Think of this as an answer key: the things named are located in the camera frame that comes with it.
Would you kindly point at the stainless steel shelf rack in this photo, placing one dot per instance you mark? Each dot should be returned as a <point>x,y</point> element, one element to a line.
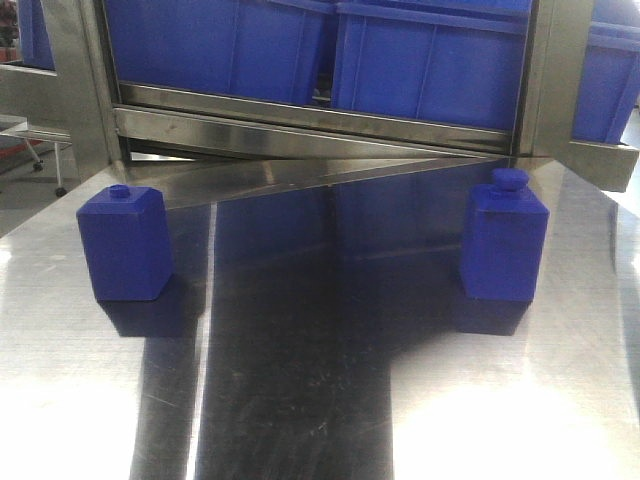
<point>83,97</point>

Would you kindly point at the blue bin centre right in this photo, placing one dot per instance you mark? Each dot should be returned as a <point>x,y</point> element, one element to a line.
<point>455,64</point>

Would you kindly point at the blue bin far right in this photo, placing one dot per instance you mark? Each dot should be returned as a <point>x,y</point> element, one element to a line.
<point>609,84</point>

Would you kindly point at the blue bin far left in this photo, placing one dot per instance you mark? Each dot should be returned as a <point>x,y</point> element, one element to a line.
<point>34,40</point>

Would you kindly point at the blue block part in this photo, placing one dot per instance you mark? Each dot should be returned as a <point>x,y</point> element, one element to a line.
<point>126,242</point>
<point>504,231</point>

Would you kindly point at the blue bin centre left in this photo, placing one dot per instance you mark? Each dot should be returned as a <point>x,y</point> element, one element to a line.
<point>267,50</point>

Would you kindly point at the blue bin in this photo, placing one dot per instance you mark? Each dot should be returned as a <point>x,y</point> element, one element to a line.
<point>455,64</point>
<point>609,84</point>
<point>267,50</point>
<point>34,40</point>

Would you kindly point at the white wheeled table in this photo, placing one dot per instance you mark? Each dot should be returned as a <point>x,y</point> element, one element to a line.
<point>19,127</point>

